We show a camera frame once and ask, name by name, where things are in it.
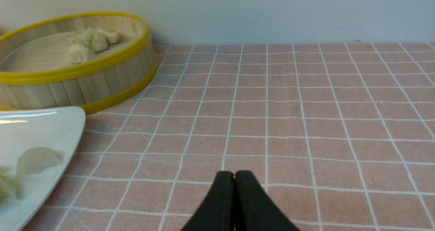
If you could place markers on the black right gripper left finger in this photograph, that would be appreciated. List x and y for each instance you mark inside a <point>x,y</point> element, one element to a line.
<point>215,211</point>

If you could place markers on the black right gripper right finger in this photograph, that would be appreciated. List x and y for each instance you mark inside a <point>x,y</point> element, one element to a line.
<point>255,209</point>

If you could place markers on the white square plate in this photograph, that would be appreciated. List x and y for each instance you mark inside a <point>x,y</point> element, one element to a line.
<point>59,129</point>

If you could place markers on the pale dumpling plate far right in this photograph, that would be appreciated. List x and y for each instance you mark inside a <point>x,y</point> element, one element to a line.
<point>36,160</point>

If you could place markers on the green dumpling plate middle right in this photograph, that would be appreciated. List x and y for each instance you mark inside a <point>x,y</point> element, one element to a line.
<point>9,185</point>

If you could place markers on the pink grid tablecloth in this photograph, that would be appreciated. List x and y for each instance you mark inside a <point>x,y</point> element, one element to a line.
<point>340,136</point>

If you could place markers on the dumpling in steamer top right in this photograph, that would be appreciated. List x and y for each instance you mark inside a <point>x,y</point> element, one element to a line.
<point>111,36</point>

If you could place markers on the dumpling in steamer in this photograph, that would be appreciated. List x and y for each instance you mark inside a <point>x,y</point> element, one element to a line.
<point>111,36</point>
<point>84,38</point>
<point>79,54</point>
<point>99,43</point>

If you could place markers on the dumpling in steamer centre right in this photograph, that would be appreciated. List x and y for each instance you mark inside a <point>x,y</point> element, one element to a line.
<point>99,43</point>

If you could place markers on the dumpling in steamer lower right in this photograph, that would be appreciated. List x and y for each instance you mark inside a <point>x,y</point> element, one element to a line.
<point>79,54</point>

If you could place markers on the dumpling in steamer upper left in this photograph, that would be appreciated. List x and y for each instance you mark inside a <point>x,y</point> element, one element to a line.
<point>84,38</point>

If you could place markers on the bamboo steamer basket yellow rim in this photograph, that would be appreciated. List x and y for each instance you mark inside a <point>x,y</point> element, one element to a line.
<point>37,73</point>

